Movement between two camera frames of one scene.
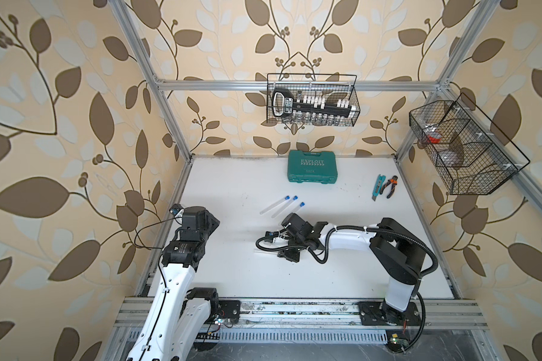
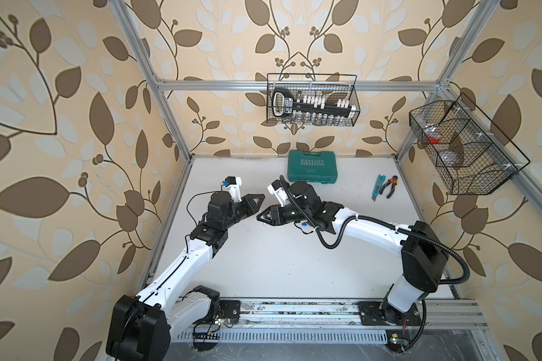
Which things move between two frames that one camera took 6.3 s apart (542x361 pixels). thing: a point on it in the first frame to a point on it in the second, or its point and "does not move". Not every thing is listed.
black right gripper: [287, 254] to [274, 220]
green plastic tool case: [313, 166] does not move
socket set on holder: [284, 104] does not move
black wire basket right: [470, 153] does not move
